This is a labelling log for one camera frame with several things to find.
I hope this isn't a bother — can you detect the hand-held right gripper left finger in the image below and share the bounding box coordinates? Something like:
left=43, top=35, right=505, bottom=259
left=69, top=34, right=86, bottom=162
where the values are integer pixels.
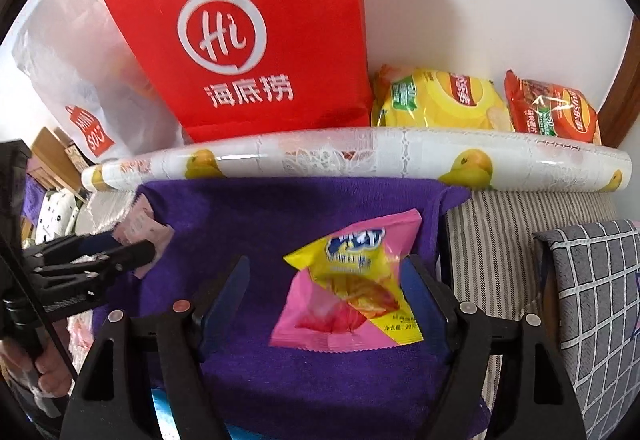
left=60, top=255, right=251, bottom=440

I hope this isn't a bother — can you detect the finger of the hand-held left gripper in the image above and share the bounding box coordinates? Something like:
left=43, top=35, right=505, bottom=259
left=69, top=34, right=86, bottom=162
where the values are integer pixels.
left=22, top=229, right=126, bottom=271
left=30, top=240, right=157, bottom=317

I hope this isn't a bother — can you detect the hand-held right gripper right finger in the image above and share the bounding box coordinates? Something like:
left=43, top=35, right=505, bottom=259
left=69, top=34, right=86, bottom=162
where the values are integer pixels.
left=402, top=254, right=588, bottom=440

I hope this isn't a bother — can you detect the pink and white snack packet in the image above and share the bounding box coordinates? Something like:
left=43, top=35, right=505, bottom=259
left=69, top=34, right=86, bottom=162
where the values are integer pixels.
left=114, top=200, right=175, bottom=278

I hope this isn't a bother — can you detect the pink and yellow snack packet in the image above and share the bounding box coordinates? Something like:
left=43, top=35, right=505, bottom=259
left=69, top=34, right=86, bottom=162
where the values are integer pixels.
left=269, top=207, right=425, bottom=353

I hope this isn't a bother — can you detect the person's left hand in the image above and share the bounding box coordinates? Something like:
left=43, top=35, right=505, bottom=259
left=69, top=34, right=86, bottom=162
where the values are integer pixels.
left=0, top=320, right=76, bottom=403

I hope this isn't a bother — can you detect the white spotted cloth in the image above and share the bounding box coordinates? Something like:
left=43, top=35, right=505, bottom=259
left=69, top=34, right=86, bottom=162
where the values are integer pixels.
left=35, top=187, right=83, bottom=243

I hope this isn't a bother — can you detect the wooden bedside desk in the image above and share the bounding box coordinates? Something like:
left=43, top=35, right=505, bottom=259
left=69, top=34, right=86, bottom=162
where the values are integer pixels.
left=31, top=126, right=83, bottom=193

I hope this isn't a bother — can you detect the purple towel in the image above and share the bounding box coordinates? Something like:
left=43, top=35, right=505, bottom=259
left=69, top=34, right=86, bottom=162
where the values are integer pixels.
left=92, top=177, right=493, bottom=440

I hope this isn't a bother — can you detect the white plastic shopping bag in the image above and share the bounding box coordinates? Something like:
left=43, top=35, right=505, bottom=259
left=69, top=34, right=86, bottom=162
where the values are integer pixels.
left=11, top=0, right=193, bottom=166

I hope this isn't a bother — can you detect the rolled fruit print tablecloth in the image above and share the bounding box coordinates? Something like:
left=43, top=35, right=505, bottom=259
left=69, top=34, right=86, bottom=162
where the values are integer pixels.
left=80, top=126, right=632, bottom=193

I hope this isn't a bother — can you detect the grey checked cloth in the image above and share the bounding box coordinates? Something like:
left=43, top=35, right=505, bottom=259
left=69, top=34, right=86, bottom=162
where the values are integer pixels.
left=531, top=219, right=640, bottom=440

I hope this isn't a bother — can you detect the yellow chip bag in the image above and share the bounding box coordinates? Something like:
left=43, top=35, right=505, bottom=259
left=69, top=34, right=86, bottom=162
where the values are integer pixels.
left=371, top=64, right=513, bottom=133

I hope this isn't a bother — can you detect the red chip bag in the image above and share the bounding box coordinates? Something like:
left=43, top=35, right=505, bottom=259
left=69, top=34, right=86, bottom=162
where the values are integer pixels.
left=502, top=69, right=603, bottom=146

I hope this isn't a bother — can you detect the wooden door frame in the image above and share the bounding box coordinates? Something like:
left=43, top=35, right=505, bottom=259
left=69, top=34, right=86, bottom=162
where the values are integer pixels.
left=597, top=15, right=640, bottom=148

